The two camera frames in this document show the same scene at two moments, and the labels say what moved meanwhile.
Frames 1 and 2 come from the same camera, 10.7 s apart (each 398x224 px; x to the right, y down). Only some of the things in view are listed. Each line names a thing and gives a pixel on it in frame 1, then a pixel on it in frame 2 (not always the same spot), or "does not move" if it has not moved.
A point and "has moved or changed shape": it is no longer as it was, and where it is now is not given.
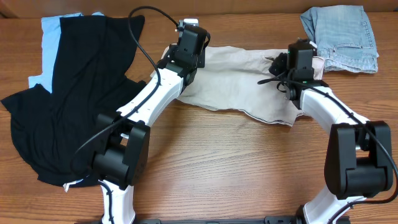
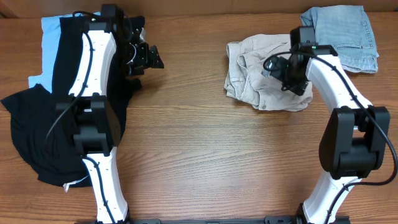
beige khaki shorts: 240,81 has moved or changed shape
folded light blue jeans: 342,36 does not move
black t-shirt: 55,130 does not move
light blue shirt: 51,30 does not move
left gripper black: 201,58 → 148,56
